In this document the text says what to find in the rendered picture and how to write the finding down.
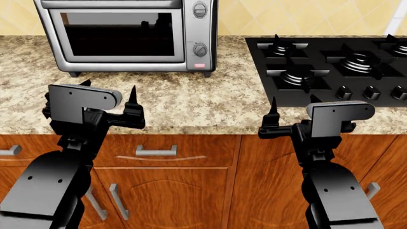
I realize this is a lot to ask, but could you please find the glass toaster oven door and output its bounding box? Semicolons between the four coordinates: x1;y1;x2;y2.
47;8;187;64

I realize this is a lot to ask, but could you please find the silver round oven knob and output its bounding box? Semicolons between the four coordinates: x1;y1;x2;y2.
193;43;209;58
192;2;209;19

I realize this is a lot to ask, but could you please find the arched wooden cabinet door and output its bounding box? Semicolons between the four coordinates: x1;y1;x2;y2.
91;166;230;229

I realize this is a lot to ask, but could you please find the silver toaster oven body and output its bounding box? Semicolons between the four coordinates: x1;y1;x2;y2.
33;0;219;78

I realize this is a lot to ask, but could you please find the black glass gas cooktop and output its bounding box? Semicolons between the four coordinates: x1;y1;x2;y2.
244;35;407;109

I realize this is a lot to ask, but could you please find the medium black gas burner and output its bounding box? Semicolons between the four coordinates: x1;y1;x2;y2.
266;62;331;94

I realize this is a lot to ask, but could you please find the black cooktop knob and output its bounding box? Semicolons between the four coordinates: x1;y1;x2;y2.
390;85;407;101
362;85;382;101
335;85;354;101

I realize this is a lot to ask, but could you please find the large black gas burner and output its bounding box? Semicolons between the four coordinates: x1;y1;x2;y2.
320;42;405;81

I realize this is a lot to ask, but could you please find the small black gas burner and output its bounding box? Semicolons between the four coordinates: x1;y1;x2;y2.
256;34;309;59
371;34;407;59

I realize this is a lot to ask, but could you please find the narrow wooden cabinet drawer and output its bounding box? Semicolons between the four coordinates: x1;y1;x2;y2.
0;134;66;168

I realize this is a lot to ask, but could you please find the wide wooden cabinet drawer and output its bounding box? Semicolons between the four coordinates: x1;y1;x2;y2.
91;134;243;168

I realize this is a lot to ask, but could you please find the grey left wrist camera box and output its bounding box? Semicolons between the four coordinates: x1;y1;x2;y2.
47;83;123;125

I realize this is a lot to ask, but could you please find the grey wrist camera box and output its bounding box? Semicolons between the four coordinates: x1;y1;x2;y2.
305;100;376;139
47;83;123;125

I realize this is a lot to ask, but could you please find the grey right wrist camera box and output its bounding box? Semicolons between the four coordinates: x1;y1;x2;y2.
305;100;376;139

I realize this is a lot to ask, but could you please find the silver drawer handle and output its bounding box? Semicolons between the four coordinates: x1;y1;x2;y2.
135;144;178;157
0;144;23;157

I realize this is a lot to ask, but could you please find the silver cabinet door handle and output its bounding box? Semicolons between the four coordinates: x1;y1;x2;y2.
364;181;382;200
109;183;130;221
83;184;109;221

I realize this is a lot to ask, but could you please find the silver oven door handle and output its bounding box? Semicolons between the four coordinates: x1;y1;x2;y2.
40;0;183;10

